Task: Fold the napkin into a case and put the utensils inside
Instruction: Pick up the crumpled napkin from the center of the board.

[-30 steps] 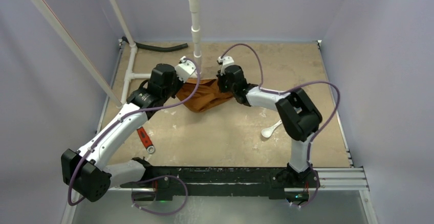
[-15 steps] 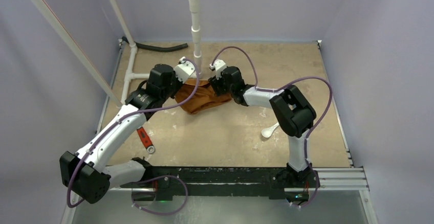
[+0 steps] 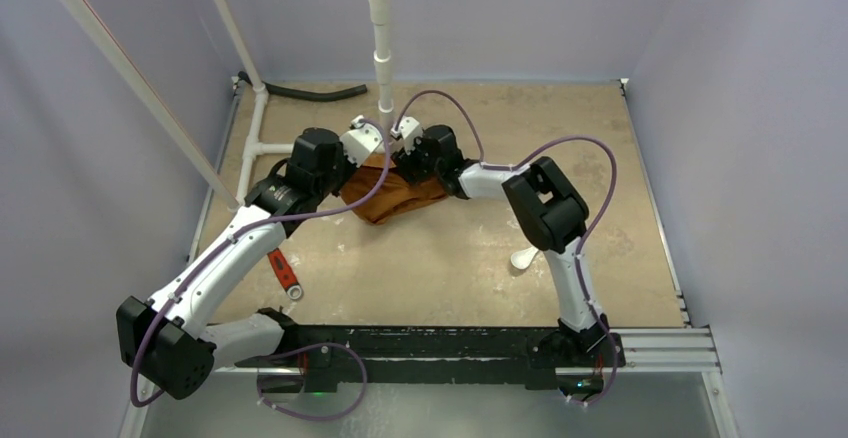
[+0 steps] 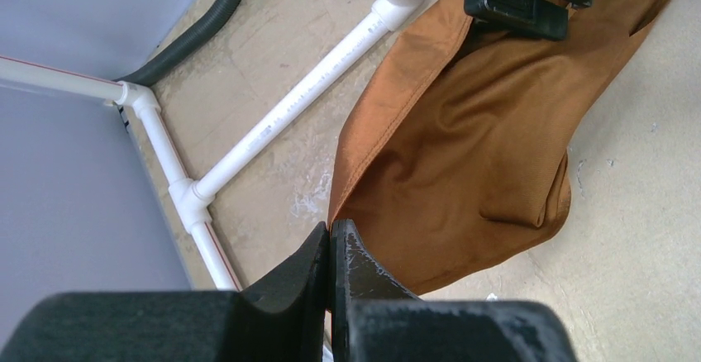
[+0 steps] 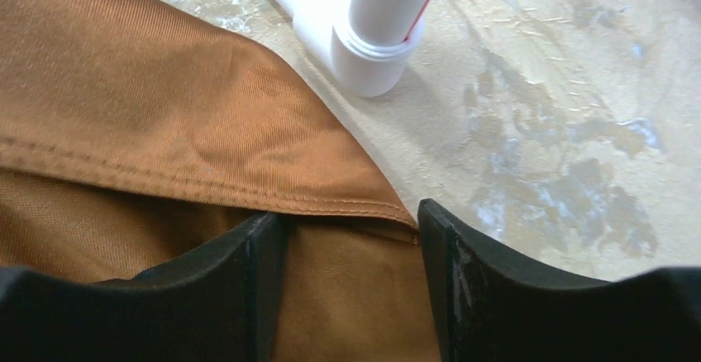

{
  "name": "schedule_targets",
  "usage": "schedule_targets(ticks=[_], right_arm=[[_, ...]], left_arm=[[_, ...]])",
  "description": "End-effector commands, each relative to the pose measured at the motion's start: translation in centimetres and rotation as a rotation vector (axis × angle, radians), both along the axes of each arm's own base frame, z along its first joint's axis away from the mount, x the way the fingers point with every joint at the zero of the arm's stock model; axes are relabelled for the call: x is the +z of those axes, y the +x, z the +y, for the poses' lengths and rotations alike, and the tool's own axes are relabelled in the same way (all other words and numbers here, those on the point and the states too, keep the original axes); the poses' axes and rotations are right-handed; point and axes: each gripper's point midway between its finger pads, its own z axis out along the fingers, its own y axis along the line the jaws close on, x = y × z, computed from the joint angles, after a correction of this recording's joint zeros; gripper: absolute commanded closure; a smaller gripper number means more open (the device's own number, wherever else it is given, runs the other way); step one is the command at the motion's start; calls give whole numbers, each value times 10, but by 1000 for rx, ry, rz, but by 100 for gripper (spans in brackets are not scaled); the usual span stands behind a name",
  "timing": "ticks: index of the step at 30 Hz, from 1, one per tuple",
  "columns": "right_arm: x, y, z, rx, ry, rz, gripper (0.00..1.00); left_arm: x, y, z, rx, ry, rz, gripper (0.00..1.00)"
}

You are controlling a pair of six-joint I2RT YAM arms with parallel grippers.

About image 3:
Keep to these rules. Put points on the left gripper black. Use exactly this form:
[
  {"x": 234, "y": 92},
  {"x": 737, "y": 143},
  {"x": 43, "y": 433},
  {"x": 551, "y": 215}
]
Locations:
[{"x": 349, "y": 167}]

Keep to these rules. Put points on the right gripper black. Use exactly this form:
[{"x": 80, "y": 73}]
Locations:
[{"x": 411, "y": 164}]

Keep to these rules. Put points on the orange cloth napkin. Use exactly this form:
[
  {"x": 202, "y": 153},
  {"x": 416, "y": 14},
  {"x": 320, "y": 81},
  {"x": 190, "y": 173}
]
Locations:
[{"x": 395, "y": 196}]

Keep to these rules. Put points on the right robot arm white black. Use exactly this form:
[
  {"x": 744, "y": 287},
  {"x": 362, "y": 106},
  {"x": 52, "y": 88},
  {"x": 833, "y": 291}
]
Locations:
[{"x": 549, "y": 210}]

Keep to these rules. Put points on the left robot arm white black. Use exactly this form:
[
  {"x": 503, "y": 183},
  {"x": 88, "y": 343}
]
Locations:
[{"x": 169, "y": 338}]

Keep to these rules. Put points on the white ceramic spoon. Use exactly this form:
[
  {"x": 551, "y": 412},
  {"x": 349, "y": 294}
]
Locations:
[{"x": 521, "y": 260}]

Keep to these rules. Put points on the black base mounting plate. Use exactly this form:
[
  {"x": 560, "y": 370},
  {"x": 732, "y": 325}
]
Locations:
[{"x": 537, "y": 358}]

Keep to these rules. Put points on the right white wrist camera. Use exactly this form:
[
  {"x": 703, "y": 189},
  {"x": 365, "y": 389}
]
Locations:
[{"x": 405, "y": 134}]

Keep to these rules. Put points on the red handled adjustable wrench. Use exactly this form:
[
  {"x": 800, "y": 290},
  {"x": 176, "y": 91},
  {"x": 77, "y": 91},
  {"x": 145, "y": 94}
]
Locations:
[{"x": 285, "y": 275}]

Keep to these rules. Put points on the aluminium extrusion rail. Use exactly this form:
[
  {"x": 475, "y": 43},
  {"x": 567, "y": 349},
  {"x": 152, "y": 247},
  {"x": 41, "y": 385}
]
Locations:
[{"x": 645, "y": 350}]

